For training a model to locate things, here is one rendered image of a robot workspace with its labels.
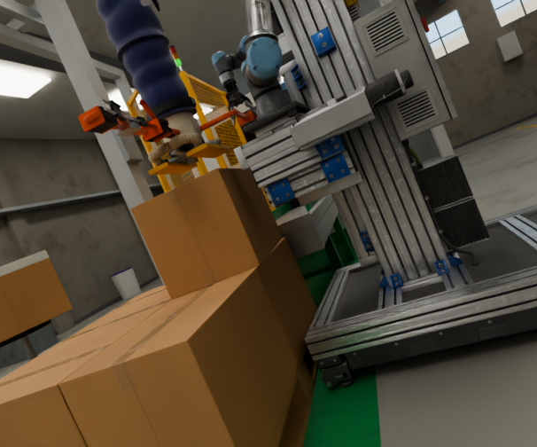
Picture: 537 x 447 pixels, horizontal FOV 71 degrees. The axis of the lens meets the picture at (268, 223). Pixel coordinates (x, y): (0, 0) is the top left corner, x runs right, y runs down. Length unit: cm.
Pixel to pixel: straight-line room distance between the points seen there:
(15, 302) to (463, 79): 1096
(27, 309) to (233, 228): 159
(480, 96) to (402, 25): 1023
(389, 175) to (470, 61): 1033
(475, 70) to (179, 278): 1087
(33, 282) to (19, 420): 146
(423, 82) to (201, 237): 99
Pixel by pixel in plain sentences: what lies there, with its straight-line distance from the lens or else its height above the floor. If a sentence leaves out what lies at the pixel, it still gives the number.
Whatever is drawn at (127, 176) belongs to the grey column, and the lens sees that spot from 321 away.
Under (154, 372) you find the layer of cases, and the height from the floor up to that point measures 49.
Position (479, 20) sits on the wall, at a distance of 1205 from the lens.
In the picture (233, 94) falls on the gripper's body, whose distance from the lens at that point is 201.
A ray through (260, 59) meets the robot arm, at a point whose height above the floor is 119.
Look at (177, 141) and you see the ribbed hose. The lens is 161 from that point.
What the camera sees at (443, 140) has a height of 58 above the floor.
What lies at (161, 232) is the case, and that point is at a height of 81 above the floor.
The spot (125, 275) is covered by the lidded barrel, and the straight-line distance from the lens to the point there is 880.
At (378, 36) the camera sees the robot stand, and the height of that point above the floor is 114.
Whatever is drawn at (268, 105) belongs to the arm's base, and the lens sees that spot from 145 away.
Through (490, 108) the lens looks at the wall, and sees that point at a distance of 1177.
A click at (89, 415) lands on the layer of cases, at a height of 44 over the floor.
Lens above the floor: 76
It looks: 3 degrees down
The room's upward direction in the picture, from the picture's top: 23 degrees counter-clockwise
